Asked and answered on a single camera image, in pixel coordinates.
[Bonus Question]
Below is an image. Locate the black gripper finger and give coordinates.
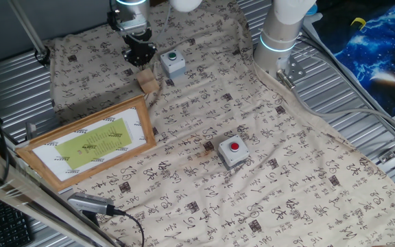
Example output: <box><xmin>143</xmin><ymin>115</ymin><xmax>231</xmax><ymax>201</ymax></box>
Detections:
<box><xmin>122</xmin><ymin>50</ymin><xmax>143</xmax><ymax>66</ymax></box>
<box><xmin>139</xmin><ymin>43</ymin><xmax>157</xmax><ymax>67</ymax></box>

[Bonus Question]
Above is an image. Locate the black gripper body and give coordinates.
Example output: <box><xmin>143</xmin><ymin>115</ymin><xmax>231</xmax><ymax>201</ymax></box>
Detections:
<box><xmin>123</xmin><ymin>30</ymin><xmax>153</xmax><ymax>52</ymax></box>

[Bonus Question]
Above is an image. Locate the light wooden cube block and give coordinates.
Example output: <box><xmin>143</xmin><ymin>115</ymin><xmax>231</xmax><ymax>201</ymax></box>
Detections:
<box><xmin>136</xmin><ymin>67</ymin><xmax>160</xmax><ymax>95</ymax></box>

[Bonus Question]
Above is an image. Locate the small yellow object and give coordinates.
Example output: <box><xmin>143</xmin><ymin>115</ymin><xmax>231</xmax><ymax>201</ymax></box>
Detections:
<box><xmin>350</xmin><ymin>16</ymin><xmax>368</xmax><ymax>31</ymax></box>

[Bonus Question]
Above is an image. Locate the grey box green button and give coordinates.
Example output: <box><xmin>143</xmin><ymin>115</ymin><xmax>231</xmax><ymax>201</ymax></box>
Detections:
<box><xmin>159</xmin><ymin>49</ymin><xmax>187</xmax><ymax>80</ymax></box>

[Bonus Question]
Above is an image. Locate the black pole clamp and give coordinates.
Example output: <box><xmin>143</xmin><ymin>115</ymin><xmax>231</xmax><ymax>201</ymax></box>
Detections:
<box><xmin>34</xmin><ymin>46</ymin><xmax>52</xmax><ymax>67</ymax></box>

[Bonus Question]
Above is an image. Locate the silver metal pole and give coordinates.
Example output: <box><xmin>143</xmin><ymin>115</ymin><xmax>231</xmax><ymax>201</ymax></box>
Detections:
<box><xmin>8</xmin><ymin>0</ymin><xmax>49</xmax><ymax>58</ymax></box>

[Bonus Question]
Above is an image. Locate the grey box red button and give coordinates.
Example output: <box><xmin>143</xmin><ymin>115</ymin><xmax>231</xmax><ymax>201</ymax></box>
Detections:
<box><xmin>217</xmin><ymin>134</ymin><xmax>250</xmax><ymax>168</ymax></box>

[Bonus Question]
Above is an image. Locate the beige calligraphy print cloth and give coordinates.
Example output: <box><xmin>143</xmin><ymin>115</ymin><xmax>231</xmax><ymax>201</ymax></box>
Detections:
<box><xmin>48</xmin><ymin>0</ymin><xmax>395</xmax><ymax>247</ymax></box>

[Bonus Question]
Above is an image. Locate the black computer keyboard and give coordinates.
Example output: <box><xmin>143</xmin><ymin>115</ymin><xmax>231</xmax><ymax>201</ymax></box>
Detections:
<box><xmin>0</xmin><ymin>194</ymin><xmax>34</xmax><ymax>247</ymax></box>

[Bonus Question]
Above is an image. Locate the blue space print mat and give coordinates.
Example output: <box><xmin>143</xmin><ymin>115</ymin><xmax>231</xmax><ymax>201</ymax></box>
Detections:
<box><xmin>312</xmin><ymin>2</ymin><xmax>395</xmax><ymax>117</ymax></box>

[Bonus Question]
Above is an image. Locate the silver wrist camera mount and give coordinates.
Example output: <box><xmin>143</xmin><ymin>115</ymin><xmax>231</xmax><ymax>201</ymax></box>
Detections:
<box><xmin>106</xmin><ymin>9</ymin><xmax>152</xmax><ymax>37</ymax></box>

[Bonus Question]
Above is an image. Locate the wooden picture frame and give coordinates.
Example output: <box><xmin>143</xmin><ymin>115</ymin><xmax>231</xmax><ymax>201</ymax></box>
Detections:
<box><xmin>14</xmin><ymin>95</ymin><xmax>157</xmax><ymax>192</ymax></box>

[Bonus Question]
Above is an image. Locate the small metal clamp bracket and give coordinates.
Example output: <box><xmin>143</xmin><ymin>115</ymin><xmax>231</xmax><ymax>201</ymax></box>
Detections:
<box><xmin>25</xmin><ymin>121</ymin><xmax>38</xmax><ymax>141</ymax></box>

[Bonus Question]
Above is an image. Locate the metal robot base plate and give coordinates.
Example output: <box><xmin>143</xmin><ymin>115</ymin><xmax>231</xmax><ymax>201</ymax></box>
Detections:
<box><xmin>275</xmin><ymin>54</ymin><xmax>307</xmax><ymax>91</ymax></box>

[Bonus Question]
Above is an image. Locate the silver camera on stand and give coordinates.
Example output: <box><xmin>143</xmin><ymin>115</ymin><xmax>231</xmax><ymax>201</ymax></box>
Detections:
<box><xmin>67</xmin><ymin>191</ymin><xmax>117</xmax><ymax>217</ymax></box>

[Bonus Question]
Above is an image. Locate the black camera stand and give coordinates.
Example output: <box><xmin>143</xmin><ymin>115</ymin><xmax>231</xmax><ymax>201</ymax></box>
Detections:
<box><xmin>82</xmin><ymin>209</ymin><xmax>101</xmax><ymax>228</ymax></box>

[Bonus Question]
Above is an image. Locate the aluminium frame beam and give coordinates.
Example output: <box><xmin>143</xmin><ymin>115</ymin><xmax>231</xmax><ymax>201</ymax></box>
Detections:
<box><xmin>0</xmin><ymin>139</ymin><xmax>118</xmax><ymax>247</ymax></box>

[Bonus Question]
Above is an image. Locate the black camera cable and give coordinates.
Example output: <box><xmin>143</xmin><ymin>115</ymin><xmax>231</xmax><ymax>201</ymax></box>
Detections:
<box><xmin>113</xmin><ymin>209</ymin><xmax>146</xmax><ymax>247</ymax></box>

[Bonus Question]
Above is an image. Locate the thick grey cable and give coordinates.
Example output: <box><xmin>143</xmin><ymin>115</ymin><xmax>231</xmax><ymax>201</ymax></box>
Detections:
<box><xmin>288</xmin><ymin>80</ymin><xmax>395</xmax><ymax>140</ymax></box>

